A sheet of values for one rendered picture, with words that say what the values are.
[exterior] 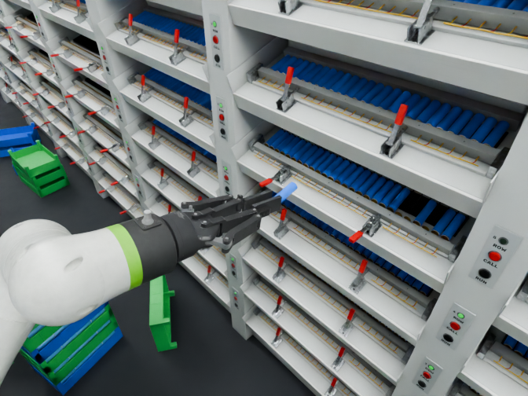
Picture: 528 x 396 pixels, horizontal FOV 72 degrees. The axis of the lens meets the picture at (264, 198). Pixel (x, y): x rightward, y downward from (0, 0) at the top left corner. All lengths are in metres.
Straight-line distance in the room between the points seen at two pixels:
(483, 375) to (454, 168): 0.45
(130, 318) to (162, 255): 1.38
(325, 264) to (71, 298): 0.69
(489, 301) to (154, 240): 0.57
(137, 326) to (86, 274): 1.39
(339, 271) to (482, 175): 0.46
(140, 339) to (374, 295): 1.16
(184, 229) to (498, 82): 0.48
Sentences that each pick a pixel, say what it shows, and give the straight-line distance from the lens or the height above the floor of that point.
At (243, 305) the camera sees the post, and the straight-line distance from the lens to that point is 1.52.
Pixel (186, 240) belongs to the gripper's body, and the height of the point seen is 1.12.
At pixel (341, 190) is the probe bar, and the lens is 0.88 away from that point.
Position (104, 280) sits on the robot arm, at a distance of 0.50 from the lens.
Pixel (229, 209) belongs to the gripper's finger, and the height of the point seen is 1.08.
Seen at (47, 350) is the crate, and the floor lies 0.27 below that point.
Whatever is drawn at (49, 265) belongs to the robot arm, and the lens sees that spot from 0.48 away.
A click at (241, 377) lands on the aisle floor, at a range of 1.66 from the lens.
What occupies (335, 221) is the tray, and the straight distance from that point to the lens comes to 0.86.
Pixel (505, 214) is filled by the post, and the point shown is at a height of 1.13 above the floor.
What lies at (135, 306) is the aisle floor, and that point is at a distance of 1.93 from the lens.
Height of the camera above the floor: 1.50
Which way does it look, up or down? 38 degrees down
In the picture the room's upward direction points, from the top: straight up
